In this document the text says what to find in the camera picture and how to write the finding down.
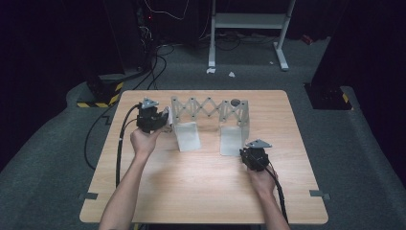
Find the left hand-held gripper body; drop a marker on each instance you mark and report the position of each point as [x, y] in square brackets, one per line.
[148, 118]

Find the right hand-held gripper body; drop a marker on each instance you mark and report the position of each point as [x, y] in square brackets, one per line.
[257, 158]

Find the white cloth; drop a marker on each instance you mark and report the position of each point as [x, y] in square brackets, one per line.
[168, 116]

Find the expandable grey metal book stand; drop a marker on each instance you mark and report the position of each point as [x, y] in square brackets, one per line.
[188, 137]

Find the person's left hand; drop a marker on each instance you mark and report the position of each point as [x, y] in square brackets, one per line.
[143, 142]

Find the person's right hand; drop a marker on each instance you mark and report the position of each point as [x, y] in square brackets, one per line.
[262, 182]

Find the black yellow striped base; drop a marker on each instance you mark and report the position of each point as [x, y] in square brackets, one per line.
[105, 92]
[328, 97]

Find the white paper scrap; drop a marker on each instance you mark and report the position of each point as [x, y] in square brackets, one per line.
[231, 74]
[210, 70]

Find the grey tape strip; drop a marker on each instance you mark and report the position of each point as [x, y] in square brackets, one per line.
[89, 196]
[319, 193]

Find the dark equipment rack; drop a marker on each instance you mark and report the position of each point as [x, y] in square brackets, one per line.
[127, 35]

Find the red floor object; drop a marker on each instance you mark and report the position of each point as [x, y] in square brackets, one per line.
[307, 39]

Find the white metal stand frame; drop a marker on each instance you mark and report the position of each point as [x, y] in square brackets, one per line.
[249, 20]

